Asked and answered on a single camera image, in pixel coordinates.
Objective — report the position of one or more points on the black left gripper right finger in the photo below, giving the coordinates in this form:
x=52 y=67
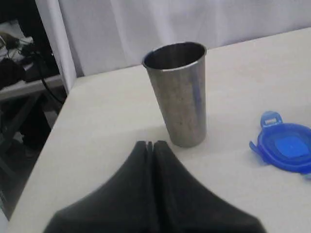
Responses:
x=186 y=206

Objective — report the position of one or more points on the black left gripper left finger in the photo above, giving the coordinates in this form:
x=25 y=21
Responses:
x=124 y=204

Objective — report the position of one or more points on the blue plastic lid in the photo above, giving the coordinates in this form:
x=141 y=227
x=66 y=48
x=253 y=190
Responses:
x=286 y=146

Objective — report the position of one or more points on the stainless steel cup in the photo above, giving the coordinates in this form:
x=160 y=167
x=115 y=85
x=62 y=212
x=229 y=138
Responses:
x=178 y=77

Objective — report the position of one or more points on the background table with clutter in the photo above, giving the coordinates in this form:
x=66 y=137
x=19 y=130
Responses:
x=24 y=128

